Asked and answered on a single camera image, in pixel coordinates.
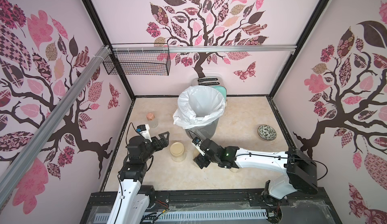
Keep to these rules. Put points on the left glass jar beige lid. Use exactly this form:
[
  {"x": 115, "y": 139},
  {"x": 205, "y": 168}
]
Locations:
[{"x": 177, "y": 151}]

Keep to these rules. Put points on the aluminium rail back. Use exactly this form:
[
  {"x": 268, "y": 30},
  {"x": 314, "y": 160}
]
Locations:
[{"x": 207, "y": 49}]

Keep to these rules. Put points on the aluminium rail left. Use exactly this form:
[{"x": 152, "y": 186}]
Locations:
[{"x": 25, "y": 158}]

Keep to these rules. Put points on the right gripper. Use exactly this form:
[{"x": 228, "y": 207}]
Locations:
[{"x": 204, "y": 156}]

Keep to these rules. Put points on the small bottle with cork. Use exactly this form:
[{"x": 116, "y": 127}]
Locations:
[{"x": 152, "y": 120}]

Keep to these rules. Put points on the patterned ceramic bowl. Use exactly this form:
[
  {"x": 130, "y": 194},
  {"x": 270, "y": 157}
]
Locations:
[{"x": 267, "y": 133}]

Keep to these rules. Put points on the grey mesh trash bin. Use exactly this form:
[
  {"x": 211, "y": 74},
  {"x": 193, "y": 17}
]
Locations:
[{"x": 203, "y": 132}]

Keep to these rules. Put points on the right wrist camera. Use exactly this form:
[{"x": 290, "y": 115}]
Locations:
[{"x": 197, "y": 144}]

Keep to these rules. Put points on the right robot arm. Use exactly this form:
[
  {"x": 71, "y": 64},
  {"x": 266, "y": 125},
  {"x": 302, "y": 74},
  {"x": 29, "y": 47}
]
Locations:
[{"x": 299, "y": 172}]

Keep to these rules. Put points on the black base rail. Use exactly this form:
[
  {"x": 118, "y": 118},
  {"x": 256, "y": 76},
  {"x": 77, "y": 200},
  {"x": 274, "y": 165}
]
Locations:
[{"x": 296, "y": 208}]

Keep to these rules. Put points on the mint green toaster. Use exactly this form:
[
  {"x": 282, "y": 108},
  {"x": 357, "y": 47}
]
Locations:
[{"x": 214, "y": 82}]

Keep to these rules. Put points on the white plastic trash bag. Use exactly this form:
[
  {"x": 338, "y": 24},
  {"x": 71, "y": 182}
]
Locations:
[{"x": 198, "y": 106}]

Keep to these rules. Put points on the glass jar beige lid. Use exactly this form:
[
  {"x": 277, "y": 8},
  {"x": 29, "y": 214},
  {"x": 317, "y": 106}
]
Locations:
[
  {"x": 234, "y": 170},
  {"x": 177, "y": 151}
]

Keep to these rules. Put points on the aluminium rail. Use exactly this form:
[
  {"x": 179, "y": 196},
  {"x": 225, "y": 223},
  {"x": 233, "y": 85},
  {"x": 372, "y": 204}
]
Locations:
[
  {"x": 207, "y": 49},
  {"x": 25, "y": 158}
]

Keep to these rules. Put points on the right glass jar beige lid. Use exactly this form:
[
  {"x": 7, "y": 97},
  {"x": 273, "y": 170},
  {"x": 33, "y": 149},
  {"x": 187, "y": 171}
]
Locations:
[{"x": 234, "y": 170}]

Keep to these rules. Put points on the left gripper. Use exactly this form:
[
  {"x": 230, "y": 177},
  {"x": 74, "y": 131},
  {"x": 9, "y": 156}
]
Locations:
[{"x": 166, "y": 142}]

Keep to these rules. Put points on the white slotted cable duct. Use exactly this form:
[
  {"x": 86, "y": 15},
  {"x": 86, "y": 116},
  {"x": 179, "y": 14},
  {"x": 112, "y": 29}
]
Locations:
[{"x": 212, "y": 215}]

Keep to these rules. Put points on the black wire basket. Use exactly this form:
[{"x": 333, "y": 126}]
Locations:
[{"x": 138, "y": 59}]

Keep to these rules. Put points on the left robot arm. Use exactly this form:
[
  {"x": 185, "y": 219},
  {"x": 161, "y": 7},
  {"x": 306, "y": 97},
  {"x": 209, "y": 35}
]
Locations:
[{"x": 132, "y": 199}]

